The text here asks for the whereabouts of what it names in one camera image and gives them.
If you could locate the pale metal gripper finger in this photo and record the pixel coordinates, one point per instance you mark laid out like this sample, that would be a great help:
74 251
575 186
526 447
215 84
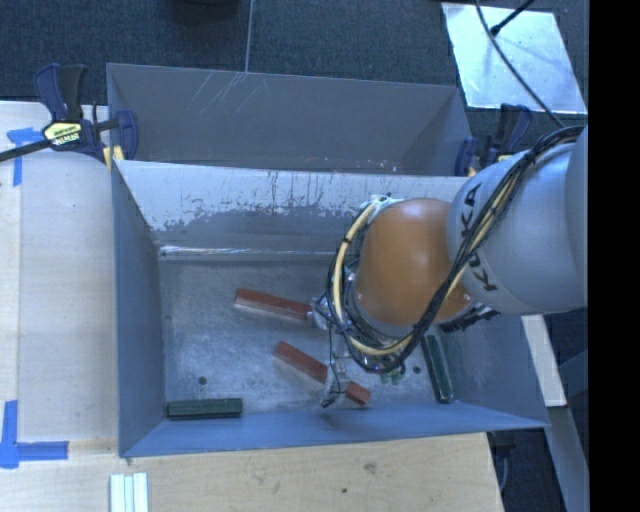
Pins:
334 396
342 372

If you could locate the red-brown block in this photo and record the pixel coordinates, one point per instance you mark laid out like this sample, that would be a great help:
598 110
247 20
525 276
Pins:
300 362
272 305

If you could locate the dark green flat block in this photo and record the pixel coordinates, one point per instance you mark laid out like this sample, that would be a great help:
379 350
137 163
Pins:
438 369
205 408

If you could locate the grey metal bin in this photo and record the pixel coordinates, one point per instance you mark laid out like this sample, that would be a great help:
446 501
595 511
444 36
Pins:
240 345

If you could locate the black cylinder on white bracket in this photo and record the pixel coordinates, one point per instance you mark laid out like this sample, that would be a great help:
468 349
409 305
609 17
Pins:
465 322

